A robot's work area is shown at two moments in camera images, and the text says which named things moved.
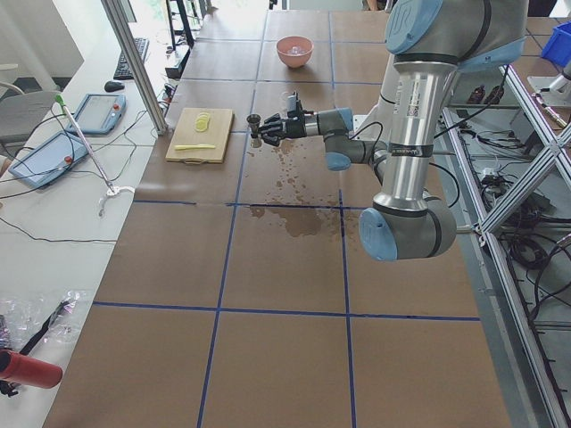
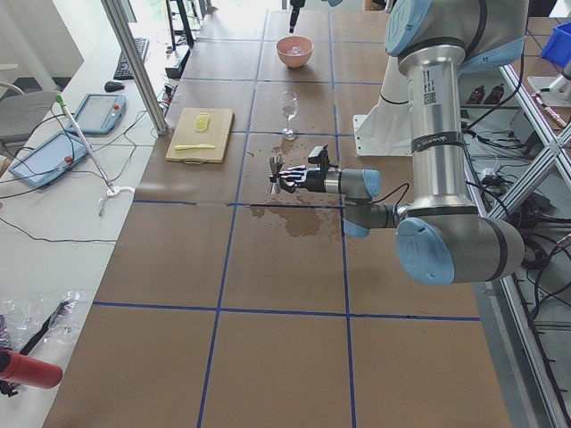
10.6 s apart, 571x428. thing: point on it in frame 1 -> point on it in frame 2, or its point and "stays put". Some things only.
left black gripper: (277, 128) -> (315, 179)
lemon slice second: (202, 119) stays put
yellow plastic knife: (194, 146) stays put
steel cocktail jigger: (253, 120) -> (276, 163)
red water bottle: (28, 371) stays put
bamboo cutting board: (201, 135) stays put
